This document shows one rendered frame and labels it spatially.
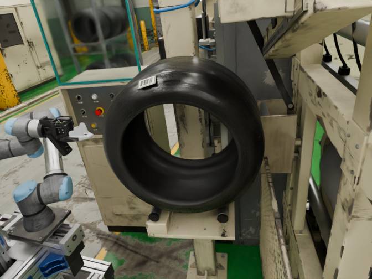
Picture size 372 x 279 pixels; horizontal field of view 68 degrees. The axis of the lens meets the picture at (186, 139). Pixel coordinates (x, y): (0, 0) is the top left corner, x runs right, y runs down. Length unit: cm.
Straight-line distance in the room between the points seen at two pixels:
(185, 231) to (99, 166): 103
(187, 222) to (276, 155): 50
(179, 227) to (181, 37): 80
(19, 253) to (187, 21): 139
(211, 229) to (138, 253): 114
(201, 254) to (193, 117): 95
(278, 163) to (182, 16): 76
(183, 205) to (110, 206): 126
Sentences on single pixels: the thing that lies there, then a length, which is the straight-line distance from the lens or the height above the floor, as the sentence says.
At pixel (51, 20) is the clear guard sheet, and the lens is 186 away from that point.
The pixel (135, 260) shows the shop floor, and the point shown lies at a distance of 226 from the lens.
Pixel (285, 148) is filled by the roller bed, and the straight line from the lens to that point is 131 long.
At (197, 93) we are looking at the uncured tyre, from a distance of 85.
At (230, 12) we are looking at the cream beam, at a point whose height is 166.
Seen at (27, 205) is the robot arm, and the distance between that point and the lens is 158.
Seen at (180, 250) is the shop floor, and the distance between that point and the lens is 224.
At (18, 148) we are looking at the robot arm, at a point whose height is 119.
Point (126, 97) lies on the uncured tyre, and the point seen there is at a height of 142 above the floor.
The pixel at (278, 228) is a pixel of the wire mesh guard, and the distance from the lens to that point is 98.
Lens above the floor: 170
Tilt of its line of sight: 28 degrees down
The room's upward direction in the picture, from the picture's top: 7 degrees counter-clockwise
